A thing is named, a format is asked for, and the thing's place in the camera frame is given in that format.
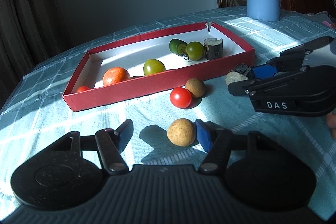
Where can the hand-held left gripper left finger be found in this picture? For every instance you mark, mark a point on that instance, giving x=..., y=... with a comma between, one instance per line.
x=124, y=134

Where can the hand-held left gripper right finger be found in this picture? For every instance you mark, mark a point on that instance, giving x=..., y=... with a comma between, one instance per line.
x=203, y=134

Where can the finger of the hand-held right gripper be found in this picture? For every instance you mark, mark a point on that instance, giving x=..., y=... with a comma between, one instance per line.
x=265, y=70
x=241, y=87

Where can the dark sugarcane piece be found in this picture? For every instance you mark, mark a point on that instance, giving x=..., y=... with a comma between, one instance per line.
x=236, y=77
x=213, y=52

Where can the large brown potato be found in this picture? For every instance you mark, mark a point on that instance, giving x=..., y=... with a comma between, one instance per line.
x=181, y=132

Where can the red cherry tomato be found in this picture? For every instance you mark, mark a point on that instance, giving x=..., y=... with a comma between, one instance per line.
x=83, y=89
x=180, y=97

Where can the red cardboard box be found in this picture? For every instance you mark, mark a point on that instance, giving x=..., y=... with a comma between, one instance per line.
x=131, y=90

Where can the orange tangerine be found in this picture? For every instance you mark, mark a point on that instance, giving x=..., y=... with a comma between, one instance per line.
x=116, y=76

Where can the green tomato with stem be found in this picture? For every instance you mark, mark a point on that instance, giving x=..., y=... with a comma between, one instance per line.
x=194, y=50

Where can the green cucumber piece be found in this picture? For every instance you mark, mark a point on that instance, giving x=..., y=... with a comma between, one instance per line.
x=175, y=46

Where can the person's right hand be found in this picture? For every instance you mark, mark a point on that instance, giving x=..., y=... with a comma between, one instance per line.
x=332, y=124

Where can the teal checked tablecloth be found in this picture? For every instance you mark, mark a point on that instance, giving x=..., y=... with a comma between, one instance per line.
x=78, y=121

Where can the pink small object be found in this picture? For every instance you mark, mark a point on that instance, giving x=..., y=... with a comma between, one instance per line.
x=328, y=24

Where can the white flat object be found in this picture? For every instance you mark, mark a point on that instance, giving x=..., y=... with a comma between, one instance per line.
x=317, y=14

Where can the patterned grey curtain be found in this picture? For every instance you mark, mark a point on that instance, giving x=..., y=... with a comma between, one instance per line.
x=21, y=3

